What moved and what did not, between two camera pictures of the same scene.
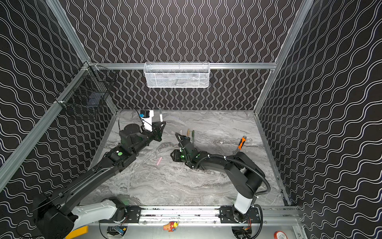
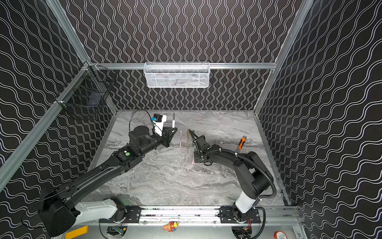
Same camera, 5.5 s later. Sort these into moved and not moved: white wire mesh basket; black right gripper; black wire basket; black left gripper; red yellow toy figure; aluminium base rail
Moved: black right gripper; black left gripper
Not moved: white wire mesh basket; black wire basket; red yellow toy figure; aluminium base rail
